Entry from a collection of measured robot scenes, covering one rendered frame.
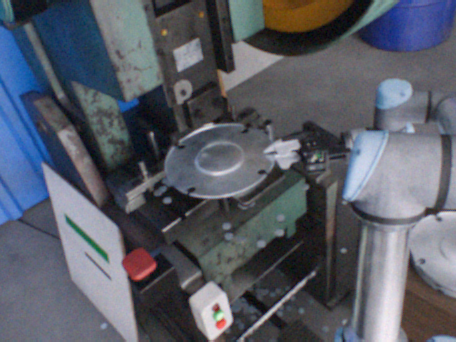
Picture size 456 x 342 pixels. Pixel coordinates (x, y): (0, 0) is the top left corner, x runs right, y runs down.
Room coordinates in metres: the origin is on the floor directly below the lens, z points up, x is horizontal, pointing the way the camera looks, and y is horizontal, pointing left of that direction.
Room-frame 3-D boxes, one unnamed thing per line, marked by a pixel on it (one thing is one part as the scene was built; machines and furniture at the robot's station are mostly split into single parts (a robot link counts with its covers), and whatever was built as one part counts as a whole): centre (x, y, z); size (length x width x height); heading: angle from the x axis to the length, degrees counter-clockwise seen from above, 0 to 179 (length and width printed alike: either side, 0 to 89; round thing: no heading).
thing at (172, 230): (1.02, 0.08, 0.68); 0.45 x 0.30 x 0.06; 124
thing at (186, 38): (0.99, 0.06, 1.04); 0.17 x 0.15 x 0.30; 34
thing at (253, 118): (1.11, -0.06, 0.76); 0.17 x 0.06 x 0.10; 124
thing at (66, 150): (0.99, 0.38, 0.45); 0.92 x 0.12 x 0.90; 34
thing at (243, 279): (1.03, 0.09, 0.31); 0.43 x 0.42 x 0.01; 124
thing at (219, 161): (0.91, 0.02, 0.78); 0.29 x 0.29 x 0.01
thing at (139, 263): (0.65, 0.23, 0.72); 0.07 x 0.06 x 0.08; 34
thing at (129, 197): (0.93, 0.23, 0.76); 0.17 x 0.06 x 0.10; 124
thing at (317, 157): (0.87, -0.25, 0.78); 0.12 x 0.09 x 0.08; 85
